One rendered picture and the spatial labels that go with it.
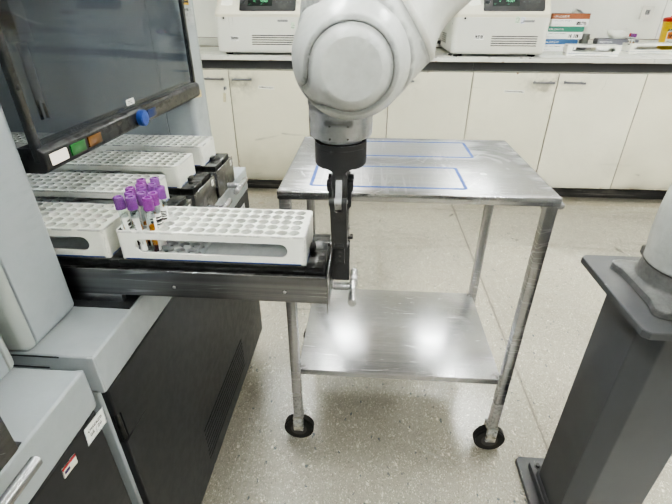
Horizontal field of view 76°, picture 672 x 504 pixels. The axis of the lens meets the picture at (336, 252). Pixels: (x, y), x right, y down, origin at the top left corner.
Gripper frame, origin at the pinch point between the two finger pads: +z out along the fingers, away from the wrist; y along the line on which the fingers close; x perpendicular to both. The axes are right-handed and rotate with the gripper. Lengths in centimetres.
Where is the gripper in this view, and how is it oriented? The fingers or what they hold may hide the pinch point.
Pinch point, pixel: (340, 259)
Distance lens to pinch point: 71.9
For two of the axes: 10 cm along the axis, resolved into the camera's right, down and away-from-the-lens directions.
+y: -0.8, 4.9, -8.7
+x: 10.0, 0.3, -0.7
